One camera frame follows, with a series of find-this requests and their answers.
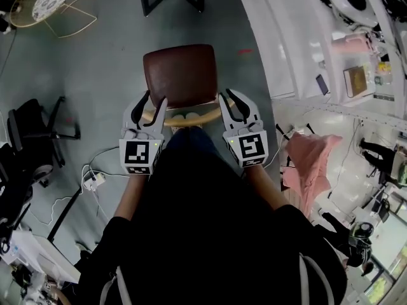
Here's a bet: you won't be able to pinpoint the person's black top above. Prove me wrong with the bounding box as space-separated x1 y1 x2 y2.
74 144 348 305

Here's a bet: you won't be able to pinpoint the white power strip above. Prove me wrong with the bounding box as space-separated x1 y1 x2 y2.
81 170 106 193

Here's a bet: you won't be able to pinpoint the person's left forearm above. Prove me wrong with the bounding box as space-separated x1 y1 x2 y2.
113 172 151 222

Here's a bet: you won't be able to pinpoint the black slanted pole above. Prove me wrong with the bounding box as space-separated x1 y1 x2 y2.
46 188 81 243

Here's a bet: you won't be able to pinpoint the pink box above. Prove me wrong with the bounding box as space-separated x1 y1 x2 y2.
330 34 372 56

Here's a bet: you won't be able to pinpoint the white ring-shaped device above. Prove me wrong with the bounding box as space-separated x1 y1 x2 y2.
323 0 380 27

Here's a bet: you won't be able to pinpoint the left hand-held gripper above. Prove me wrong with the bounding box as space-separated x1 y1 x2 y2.
119 90 169 176

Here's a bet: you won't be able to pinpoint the brown seat wooden chair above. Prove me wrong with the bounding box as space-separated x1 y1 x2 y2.
141 44 238 128

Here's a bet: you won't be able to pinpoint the white cable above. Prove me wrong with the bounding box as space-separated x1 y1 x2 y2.
30 144 125 225

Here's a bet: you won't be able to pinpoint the person's white shoes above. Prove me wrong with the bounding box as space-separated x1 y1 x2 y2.
170 112 200 123

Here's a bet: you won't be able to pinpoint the white long table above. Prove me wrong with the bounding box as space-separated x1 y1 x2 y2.
231 0 407 130

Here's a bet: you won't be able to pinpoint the white paper-covered desk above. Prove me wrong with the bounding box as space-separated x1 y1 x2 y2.
0 229 82 284

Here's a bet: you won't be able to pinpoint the black office chair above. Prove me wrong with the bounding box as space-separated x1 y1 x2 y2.
5 95 82 189

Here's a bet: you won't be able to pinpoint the pink cloth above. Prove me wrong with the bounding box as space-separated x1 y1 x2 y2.
280 131 344 216

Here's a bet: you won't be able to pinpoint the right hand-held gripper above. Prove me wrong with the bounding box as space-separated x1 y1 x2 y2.
218 88 272 168

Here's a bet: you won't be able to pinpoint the person's blue jeans leg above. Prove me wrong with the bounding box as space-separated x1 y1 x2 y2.
164 126 225 171

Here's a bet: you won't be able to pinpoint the person's right forearm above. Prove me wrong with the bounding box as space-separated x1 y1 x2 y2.
244 163 289 212

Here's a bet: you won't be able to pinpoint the white shoulder strap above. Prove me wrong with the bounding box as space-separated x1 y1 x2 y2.
298 253 335 305
99 264 132 305

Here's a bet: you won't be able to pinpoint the dark smartphone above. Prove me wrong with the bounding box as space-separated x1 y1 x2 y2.
315 73 331 96

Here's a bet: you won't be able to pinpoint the tan book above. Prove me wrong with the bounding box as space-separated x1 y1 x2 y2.
343 65 370 99

